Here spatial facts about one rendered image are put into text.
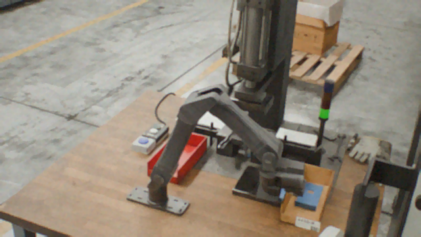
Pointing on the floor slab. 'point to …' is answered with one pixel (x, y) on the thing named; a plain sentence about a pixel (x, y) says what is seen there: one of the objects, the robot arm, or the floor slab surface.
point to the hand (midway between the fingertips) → (270, 196)
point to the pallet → (297, 68)
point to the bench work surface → (340, 207)
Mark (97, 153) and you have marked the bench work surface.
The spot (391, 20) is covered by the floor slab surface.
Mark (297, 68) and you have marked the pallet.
